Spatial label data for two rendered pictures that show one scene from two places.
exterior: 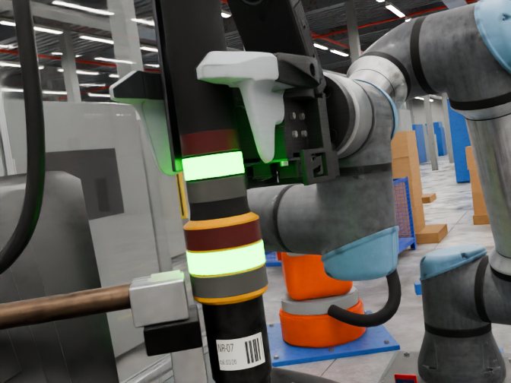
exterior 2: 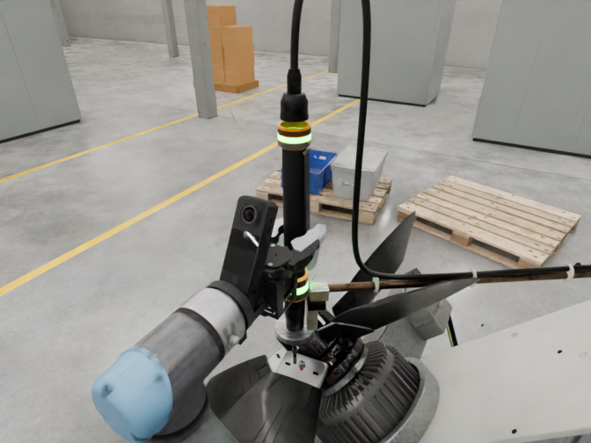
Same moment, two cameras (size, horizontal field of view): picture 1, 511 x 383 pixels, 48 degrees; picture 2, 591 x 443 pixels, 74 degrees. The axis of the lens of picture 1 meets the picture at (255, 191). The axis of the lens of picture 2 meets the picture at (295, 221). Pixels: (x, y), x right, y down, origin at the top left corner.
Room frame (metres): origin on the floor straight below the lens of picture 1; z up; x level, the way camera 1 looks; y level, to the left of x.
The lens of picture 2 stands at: (0.82, 0.04, 1.81)
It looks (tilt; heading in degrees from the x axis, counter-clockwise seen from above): 30 degrees down; 182
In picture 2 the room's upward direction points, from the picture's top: straight up
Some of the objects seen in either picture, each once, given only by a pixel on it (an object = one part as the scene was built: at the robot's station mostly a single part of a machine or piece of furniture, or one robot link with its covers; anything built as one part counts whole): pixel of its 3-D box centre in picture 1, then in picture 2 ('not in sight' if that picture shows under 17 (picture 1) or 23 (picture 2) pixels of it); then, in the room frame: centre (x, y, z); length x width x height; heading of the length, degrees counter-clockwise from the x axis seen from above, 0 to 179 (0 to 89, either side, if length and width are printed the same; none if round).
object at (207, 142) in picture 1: (210, 143); not in sight; (0.32, 0.02, 1.47); 0.03 x 0.03 x 0.01
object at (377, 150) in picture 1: (350, 122); (160, 374); (0.56, -0.10, 1.48); 0.11 x 0.08 x 0.09; 152
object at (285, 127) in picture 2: not in sight; (294, 134); (0.32, 0.02, 1.65); 0.04 x 0.04 x 0.03
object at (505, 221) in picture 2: not in sight; (485, 217); (-2.29, 1.62, 0.07); 1.20 x 1.00 x 0.15; 46
